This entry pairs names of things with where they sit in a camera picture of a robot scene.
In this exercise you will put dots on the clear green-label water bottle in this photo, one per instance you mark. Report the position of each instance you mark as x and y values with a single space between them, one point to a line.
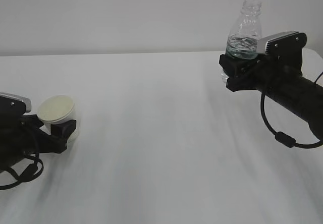
246 32

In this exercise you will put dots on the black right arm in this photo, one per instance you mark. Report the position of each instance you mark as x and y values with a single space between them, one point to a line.
307 107

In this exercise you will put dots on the white paper cup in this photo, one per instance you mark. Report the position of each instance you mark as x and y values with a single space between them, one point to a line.
56 110

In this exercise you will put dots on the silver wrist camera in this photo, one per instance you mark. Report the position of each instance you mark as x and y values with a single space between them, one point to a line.
283 43
14 104

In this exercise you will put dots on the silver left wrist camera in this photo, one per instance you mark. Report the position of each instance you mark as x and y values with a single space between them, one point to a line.
14 104

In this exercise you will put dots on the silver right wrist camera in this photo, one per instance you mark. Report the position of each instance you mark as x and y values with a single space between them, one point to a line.
283 43

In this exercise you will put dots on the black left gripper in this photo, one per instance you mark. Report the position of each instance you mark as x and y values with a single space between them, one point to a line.
20 141

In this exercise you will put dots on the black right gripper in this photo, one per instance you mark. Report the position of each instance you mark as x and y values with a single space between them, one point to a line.
280 74

